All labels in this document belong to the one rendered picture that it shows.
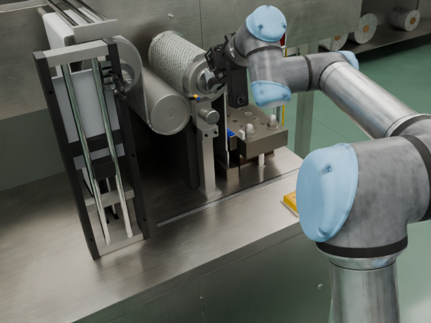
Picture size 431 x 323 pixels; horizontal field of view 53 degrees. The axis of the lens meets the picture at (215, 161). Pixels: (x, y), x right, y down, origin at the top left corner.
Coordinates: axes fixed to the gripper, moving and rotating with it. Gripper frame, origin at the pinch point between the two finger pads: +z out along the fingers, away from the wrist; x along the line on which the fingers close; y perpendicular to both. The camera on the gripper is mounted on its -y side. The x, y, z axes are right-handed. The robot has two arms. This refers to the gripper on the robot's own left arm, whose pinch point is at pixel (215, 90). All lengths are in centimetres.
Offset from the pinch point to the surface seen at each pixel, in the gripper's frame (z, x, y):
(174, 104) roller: 5.0, 10.6, 0.5
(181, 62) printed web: 3.4, 4.9, 10.8
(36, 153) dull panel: 43, 47, 6
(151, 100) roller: 5.8, 16.2, 3.2
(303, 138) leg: 83, -77, -16
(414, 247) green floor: 83, -118, -91
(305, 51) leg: 55, -76, 20
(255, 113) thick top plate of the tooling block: 24.6, -23.0, -5.7
